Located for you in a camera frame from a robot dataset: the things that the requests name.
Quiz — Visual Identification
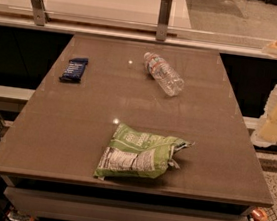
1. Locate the clear plastic water bottle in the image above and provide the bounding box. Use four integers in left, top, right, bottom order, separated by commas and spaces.
144, 52, 184, 97

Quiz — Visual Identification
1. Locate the green chip bag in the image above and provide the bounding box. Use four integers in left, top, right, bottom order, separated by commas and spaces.
93, 123, 194, 180

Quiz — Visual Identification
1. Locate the blue snack bar wrapper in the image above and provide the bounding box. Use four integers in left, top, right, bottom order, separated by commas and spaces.
59, 57, 88, 83

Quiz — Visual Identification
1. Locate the middle metal railing bracket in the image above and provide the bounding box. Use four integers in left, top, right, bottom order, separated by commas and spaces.
155, 0, 172, 41

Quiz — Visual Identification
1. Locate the metal railing bracket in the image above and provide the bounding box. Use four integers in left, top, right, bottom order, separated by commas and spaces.
30, 0, 49, 26
155, 0, 172, 41

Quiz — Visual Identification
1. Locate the left metal railing bracket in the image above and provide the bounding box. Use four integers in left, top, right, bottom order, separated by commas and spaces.
30, 0, 49, 26

